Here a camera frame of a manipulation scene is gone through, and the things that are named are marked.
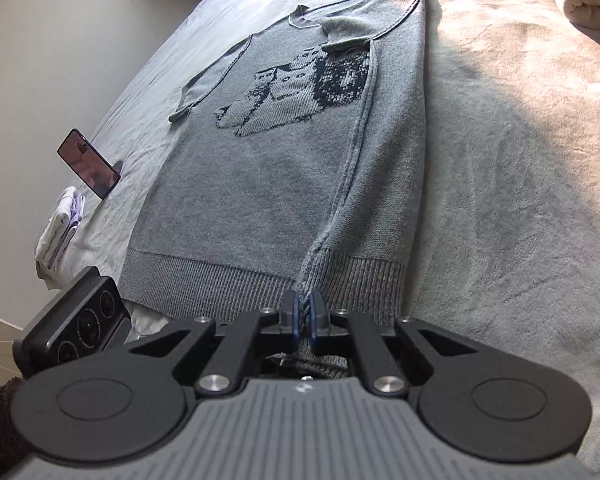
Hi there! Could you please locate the black smartphone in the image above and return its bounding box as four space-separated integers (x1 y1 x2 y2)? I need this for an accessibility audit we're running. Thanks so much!
57 128 123 200

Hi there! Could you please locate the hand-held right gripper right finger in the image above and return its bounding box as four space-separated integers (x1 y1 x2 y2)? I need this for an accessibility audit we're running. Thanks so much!
305 291 476 397

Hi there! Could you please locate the bed with grey sheet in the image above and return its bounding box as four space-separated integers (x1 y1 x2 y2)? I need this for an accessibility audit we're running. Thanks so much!
30 0 600 480

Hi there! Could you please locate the folded white cloth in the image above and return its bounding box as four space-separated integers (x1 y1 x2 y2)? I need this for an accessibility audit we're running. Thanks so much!
34 186 86 282

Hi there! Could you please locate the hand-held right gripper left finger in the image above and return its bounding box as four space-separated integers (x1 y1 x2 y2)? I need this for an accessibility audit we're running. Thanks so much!
124 290 302 398

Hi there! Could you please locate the grey knit patterned sweater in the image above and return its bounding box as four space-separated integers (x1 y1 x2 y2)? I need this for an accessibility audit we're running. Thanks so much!
117 0 428 380

